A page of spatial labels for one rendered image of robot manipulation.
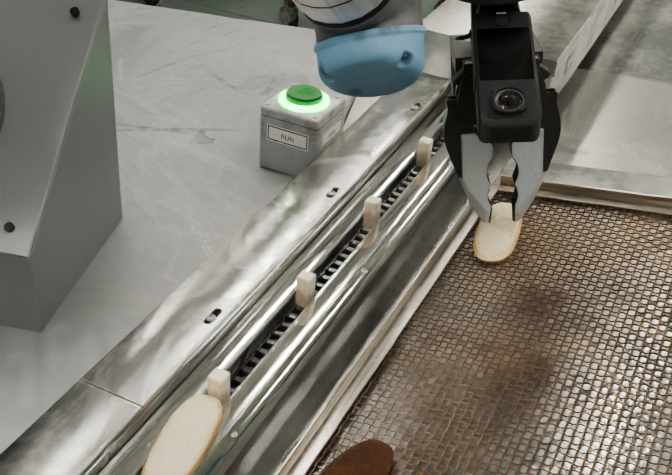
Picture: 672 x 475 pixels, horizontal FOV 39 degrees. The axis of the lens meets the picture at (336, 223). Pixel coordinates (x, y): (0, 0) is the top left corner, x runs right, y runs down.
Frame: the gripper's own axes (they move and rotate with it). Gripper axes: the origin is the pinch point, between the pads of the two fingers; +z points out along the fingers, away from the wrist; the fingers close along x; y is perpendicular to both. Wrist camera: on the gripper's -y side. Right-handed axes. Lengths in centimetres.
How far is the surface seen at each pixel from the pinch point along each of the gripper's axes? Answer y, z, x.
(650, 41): 68, 10, -31
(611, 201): 4.4, 2.2, -10.4
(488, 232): -1.1, 1.4, 1.3
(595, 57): 60, 9, -21
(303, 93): 22.2, -3.7, 18.2
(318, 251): 2.0, 4.0, 16.5
